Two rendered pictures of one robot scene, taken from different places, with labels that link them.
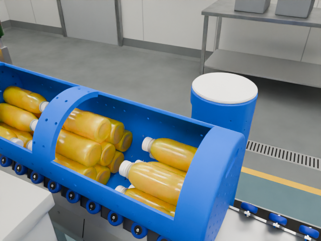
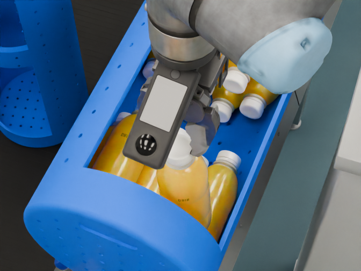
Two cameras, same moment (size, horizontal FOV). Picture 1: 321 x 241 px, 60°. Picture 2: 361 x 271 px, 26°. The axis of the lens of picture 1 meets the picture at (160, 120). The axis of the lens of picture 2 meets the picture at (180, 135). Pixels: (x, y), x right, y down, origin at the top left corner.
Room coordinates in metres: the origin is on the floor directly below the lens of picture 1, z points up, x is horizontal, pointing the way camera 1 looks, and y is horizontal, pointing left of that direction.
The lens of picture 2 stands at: (0.81, 1.02, 2.14)
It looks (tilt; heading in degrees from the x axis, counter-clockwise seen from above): 60 degrees down; 263
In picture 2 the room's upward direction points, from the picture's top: straight up
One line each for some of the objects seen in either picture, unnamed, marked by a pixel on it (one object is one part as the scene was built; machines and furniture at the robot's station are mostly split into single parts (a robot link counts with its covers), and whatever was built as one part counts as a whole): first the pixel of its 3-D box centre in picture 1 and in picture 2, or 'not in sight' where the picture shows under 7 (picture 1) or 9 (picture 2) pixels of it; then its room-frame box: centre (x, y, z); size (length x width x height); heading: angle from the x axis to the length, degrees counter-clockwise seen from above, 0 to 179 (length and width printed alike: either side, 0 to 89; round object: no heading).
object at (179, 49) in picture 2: not in sight; (181, 22); (0.75, 0.52, 1.50); 0.08 x 0.08 x 0.05
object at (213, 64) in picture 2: not in sight; (186, 65); (0.74, 0.52, 1.42); 0.09 x 0.08 x 0.12; 61
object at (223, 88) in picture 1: (224, 86); not in sight; (1.08, -0.28, 1.03); 0.28 x 0.28 x 0.01
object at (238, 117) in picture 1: (213, 162); (15, 14); (1.08, -0.28, 0.59); 0.28 x 0.28 x 0.88
